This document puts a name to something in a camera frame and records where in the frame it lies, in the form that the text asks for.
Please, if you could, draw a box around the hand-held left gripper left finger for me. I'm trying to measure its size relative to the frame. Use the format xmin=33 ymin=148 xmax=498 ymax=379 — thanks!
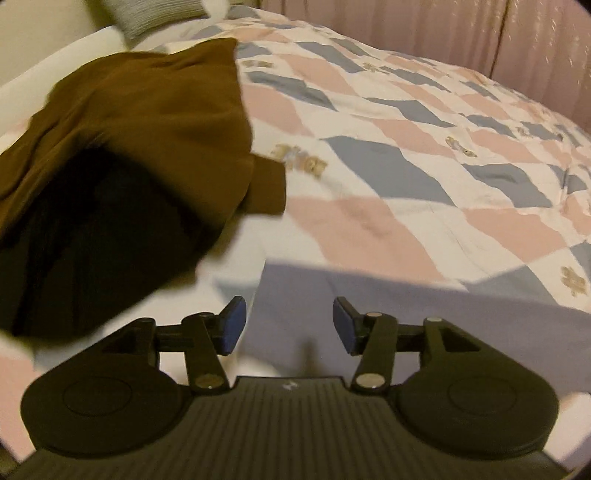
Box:
xmin=99 ymin=296 xmax=247 ymax=394

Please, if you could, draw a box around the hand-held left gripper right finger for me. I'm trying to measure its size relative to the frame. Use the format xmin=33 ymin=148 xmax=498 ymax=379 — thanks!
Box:
xmin=333 ymin=296 xmax=477 ymax=394

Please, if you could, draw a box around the grey purple garment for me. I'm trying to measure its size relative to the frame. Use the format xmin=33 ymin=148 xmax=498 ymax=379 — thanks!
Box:
xmin=238 ymin=259 xmax=591 ymax=395

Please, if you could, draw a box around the brown garment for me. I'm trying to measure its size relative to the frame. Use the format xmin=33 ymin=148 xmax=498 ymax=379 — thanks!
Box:
xmin=0 ymin=38 xmax=287 ymax=356

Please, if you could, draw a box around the pink blue patchwork quilt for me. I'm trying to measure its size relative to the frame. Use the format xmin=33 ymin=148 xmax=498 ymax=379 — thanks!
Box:
xmin=0 ymin=4 xmax=591 ymax=464

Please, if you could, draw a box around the pink curtain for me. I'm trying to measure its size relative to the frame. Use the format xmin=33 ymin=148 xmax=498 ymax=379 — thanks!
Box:
xmin=257 ymin=0 xmax=591 ymax=136

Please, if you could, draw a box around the grey ribbed pillow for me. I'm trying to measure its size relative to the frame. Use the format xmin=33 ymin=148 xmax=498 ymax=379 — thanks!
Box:
xmin=98 ymin=0 xmax=209 ymax=40

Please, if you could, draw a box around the white padded bed frame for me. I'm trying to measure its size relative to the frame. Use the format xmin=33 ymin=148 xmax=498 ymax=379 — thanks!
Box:
xmin=0 ymin=24 xmax=132 ymax=141

